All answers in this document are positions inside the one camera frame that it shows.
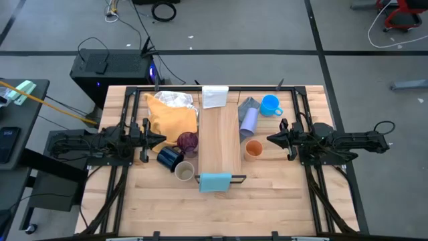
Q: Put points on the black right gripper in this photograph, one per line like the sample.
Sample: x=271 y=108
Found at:
x=294 y=139

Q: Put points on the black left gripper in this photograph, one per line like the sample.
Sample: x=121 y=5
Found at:
x=144 y=140

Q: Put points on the small black box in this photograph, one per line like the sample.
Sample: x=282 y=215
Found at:
x=101 y=67

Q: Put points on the blue bowl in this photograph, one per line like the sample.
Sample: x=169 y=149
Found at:
x=269 y=105

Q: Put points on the black computer tower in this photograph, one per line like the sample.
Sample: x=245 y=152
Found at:
x=113 y=77

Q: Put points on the beige ribbed cup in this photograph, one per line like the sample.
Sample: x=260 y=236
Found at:
x=184 y=171

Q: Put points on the black smartphone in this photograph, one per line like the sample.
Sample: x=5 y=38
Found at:
x=9 y=144

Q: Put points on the black side desk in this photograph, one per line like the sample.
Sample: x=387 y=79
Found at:
x=30 y=117

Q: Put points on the grey cloth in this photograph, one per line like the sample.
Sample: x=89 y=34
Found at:
x=246 y=103

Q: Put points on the purple glass tumbler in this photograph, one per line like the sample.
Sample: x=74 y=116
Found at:
x=188 y=143

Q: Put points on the yellow cloth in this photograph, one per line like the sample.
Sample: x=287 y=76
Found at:
x=170 y=122

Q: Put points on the grey table foot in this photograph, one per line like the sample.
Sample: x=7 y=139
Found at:
x=411 y=84

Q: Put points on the dark blue speckled mug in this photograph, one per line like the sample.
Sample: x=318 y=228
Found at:
x=168 y=158

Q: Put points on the white towel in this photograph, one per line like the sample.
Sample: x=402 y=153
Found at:
x=215 y=96

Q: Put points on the white checkered cloth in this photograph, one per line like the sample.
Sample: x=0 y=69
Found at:
x=174 y=98

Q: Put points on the teal towel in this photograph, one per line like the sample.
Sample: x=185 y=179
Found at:
x=215 y=182

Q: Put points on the orange cup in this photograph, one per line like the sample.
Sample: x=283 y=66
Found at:
x=253 y=150

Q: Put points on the black table frame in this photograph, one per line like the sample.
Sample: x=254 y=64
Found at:
x=131 y=90

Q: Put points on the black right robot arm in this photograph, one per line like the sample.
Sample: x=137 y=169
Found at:
x=354 y=140

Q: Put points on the dark purple round object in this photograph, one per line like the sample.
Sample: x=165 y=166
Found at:
x=249 y=122

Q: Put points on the black floor stand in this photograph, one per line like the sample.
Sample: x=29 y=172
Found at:
x=53 y=190

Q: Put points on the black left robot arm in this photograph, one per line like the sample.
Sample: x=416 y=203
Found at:
x=77 y=140

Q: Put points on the mint green stapler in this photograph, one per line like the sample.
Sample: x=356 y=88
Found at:
x=23 y=88

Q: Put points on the wooden shelf with black frame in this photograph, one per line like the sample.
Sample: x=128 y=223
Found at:
x=219 y=140

